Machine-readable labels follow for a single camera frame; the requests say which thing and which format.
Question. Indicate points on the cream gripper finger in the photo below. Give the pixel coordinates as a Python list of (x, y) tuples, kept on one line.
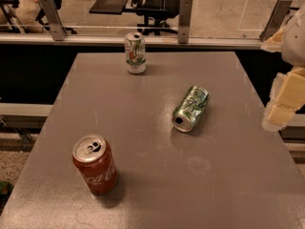
[(274, 43), (287, 96)]

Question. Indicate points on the green soda can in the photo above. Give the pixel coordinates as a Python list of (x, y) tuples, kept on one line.
[(187, 114)]

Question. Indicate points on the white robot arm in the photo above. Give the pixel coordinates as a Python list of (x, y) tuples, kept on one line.
[(293, 44)]

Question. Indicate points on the white green upright can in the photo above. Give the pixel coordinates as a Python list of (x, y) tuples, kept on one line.
[(135, 52)]

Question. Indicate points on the red Coca-Cola can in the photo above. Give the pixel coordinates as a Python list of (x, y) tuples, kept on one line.
[(92, 156)]

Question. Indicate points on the black office chair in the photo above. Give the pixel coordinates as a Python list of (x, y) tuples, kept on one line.
[(155, 12)]

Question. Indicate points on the seated person in background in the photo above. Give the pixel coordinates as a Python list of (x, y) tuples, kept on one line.
[(28, 13)]

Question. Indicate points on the metal glass railing frame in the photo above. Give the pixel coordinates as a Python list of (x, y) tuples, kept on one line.
[(58, 34)]

